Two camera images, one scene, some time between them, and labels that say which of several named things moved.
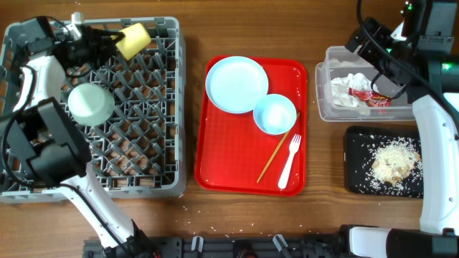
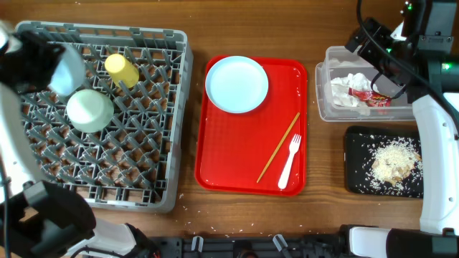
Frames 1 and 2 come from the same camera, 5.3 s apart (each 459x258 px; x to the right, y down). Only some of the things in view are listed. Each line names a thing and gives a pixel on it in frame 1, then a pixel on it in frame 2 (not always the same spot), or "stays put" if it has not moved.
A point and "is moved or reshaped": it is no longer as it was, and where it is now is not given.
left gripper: (105, 50) to (54, 50)
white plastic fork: (293, 146) stays put
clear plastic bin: (344, 91) stays put
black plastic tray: (384, 160) stays put
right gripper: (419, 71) stays put
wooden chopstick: (280, 145) stays put
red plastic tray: (233, 152) stays put
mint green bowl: (90, 104) is moved or reshaped
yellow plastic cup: (136, 39) to (121, 69)
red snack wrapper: (371, 98) stays put
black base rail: (274, 246) stays put
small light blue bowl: (275, 114) is moved or reshaped
